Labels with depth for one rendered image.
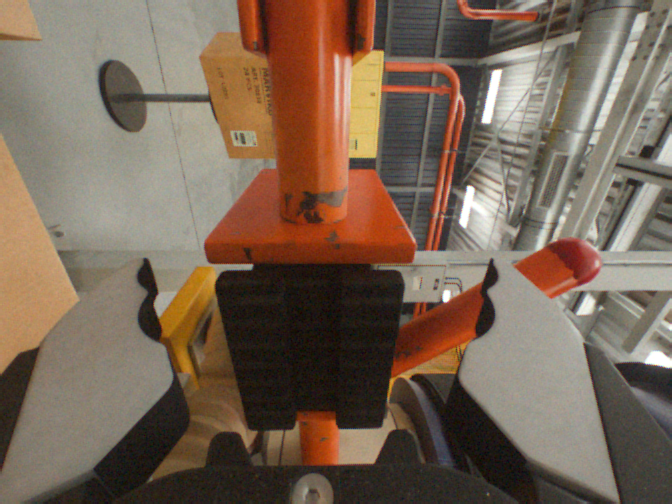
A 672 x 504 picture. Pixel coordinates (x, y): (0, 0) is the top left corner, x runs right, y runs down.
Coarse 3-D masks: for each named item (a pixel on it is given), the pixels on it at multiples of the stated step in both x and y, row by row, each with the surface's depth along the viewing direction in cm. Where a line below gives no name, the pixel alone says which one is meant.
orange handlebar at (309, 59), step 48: (240, 0) 6; (288, 0) 6; (336, 0) 6; (288, 48) 7; (336, 48) 7; (288, 96) 7; (336, 96) 7; (288, 144) 8; (336, 144) 8; (288, 192) 8; (336, 192) 8; (336, 432) 15
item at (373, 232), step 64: (256, 192) 11; (384, 192) 12; (256, 256) 8; (320, 256) 8; (384, 256) 8; (256, 320) 8; (320, 320) 9; (384, 320) 8; (256, 384) 9; (320, 384) 11; (384, 384) 10
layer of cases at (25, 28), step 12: (0, 0) 63; (12, 0) 65; (24, 0) 68; (0, 12) 63; (12, 12) 65; (24, 12) 68; (0, 24) 63; (12, 24) 65; (24, 24) 68; (36, 24) 71; (0, 36) 67; (12, 36) 67; (24, 36) 68; (36, 36) 71
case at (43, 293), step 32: (0, 160) 28; (0, 192) 28; (0, 224) 28; (32, 224) 31; (0, 256) 28; (32, 256) 31; (0, 288) 28; (32, 288) 31; (64, 288) 35; (0, 320) 28; (32, 320) 31; (0, 352) 28
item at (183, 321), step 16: (192, 272) 28; (208, 272) 28; (192, 288) 26; (208, 288) 28; (176, 304) 24; (192, 304) 25; (208, 304) 28; (160, 320) 22; (176, 320) 23; (192, 320) 25; (208, 320) 27; (176, 336) 22; (192, 336) 24; (176, 352) 22; (192, 352) 24; (176, 368) 23; (192, 368) 24
